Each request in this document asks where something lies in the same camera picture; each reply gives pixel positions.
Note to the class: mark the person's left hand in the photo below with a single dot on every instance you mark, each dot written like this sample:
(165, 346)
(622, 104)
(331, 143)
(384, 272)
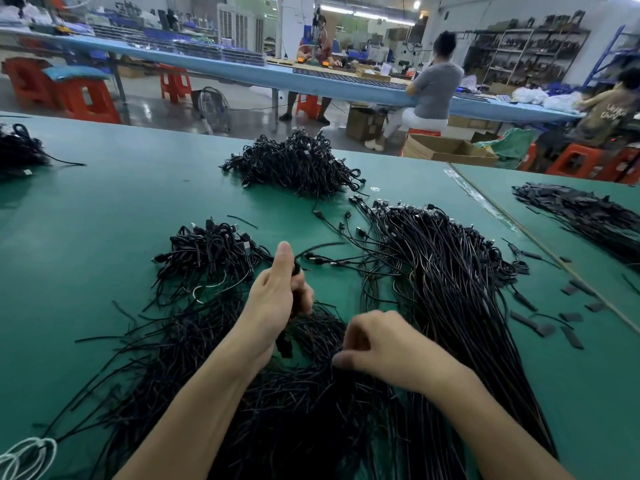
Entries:
(268, 305)

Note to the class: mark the person's right hand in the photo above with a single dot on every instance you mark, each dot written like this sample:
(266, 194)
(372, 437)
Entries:
(395, 350)

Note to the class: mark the person's left forearm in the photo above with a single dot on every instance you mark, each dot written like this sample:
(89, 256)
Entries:
(190, 420)

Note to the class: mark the person's right forearm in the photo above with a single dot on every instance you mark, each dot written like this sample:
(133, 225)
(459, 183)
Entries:
(505, 435)

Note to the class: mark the scattered dark tie pieces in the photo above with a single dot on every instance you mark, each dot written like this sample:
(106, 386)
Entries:
(572, 338)

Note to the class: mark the grey floor fan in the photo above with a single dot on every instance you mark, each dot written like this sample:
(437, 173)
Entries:
(213, 111)

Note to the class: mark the red plastic stool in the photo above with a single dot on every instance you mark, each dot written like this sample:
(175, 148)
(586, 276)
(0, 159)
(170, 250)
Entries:
(575, 160)
(175, 85)
(27, 82)
(310, 107)

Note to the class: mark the small cardboard box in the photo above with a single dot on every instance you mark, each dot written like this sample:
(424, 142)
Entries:
(366, 125)

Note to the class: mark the open cardboard box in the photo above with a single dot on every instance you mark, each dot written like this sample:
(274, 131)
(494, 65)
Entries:
(450, 150)

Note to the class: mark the long blue workbench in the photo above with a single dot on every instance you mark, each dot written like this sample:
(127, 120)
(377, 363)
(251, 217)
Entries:
(280, 75)

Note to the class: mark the green bag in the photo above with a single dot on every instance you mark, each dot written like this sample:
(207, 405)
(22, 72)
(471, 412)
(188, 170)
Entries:
(512, 147)

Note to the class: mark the red stool with blue seat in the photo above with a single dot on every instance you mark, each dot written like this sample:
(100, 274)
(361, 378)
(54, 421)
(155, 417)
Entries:
(86, 95)

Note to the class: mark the white pillar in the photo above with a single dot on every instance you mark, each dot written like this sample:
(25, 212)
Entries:
(296, 23)

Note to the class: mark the pile of white bags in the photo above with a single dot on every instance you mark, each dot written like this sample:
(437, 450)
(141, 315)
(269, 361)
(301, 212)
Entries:
(545, 98)

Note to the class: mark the metal storage shelf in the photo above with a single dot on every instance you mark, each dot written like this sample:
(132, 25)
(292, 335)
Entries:
(530, 50)

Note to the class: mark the blue metal rack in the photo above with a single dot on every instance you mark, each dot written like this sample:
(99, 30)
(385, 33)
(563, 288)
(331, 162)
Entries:
(612, 55)

